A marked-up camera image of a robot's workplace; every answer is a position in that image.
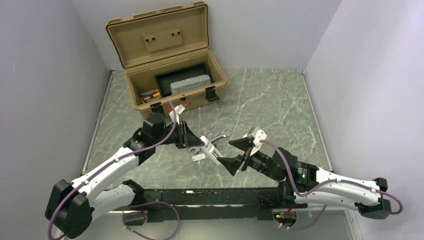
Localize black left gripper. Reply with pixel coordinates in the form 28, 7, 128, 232
153, 120, 205, 150

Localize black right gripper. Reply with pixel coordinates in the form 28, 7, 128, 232
216, 137, 282, 182

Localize white remote control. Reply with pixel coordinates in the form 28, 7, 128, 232
199, 135, 224, 166

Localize white remote battery cover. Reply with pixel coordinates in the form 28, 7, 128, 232
191, 153, 206, 162

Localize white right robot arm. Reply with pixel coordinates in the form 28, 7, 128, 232
217, 137, 393, 220

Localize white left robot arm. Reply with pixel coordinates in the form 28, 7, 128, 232
44, 111, 205, 240

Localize silver combination wrench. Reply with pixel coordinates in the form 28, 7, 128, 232
189, 128, 232, 156

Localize grey plastic bit case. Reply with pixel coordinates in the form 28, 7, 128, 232
170, 74, 211, 95

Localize black tray in toolbox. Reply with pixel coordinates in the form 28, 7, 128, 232
154, 62, 210, 97

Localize tan plastic toolbox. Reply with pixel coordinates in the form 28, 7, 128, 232
105, 1, 227, 118

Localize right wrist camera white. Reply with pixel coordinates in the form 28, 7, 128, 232
243, 126, 267, 156

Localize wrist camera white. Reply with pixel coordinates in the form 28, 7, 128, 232
243, 126, 267, 156
168, 104, 186, 125

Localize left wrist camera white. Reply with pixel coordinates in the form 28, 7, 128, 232
168, 104, 186, 125

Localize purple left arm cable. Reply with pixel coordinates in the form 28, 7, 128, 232
47, 100, 178, 240

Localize orange handled tool in toolbox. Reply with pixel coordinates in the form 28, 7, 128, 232
139, 90, 161, 104

